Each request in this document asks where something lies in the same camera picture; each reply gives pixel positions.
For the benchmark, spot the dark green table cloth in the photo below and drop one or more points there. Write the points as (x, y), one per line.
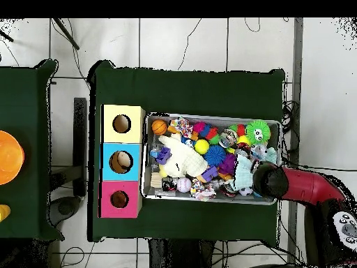
(25, 100)
(195, 92)

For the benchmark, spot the black upright panel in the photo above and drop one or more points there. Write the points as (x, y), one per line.
(80, 139)

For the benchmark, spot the orange toy basketball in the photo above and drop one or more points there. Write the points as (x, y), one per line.
(159, 127)

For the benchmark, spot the small toy soccer ball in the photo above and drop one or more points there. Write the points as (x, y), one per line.
(246, 191)

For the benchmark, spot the smooth yellow ball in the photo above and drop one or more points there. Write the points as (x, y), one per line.
(201, 146)

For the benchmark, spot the black tripod leg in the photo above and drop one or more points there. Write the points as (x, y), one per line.
(7, 36)
(67, 34)

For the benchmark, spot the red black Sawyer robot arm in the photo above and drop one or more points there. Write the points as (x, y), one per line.
(306, 187)

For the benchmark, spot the pink spiky ball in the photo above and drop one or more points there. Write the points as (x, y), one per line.
(198, 127)

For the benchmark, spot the shallow metal mesh bin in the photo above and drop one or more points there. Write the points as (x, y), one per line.
(178, 195)

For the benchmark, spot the wooden box with three holes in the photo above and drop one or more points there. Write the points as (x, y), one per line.
(111, 173)

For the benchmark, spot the mint green cloth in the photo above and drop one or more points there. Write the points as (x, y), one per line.
(244, 173)

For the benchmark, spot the orange bowl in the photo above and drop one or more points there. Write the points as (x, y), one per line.
(9, 157)

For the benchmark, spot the cream yellow cloth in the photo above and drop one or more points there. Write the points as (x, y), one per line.
(181, 160)

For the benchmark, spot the crushed black drink can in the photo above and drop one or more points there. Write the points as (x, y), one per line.
(168, 184)

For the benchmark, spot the plain blue spiky ball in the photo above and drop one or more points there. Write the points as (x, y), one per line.
(214, 155)

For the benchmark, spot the white toy baseball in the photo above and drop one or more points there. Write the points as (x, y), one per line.
(184, 185)

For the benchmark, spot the purple plastic toy block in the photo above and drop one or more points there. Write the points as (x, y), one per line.
(163, 155)

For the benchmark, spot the small yellow object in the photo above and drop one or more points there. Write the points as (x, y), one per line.
(4, 213)

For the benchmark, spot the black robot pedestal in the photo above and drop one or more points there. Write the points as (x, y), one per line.
(181, 256)

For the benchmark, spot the green spiky ball with eyes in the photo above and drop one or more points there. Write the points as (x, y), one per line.
(252, 129)

